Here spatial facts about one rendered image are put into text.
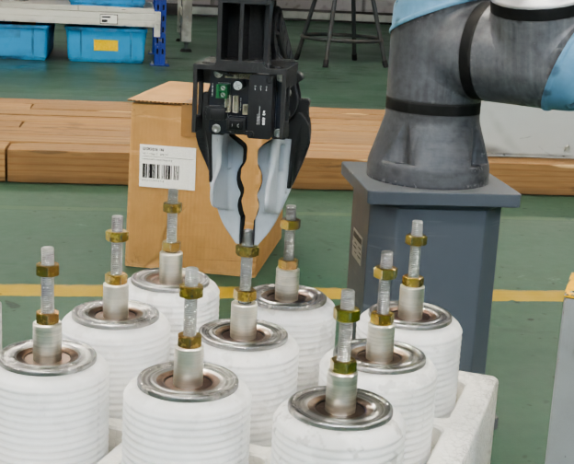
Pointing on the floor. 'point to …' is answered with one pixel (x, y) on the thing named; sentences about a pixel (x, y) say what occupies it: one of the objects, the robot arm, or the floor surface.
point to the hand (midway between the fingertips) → (249, 226)
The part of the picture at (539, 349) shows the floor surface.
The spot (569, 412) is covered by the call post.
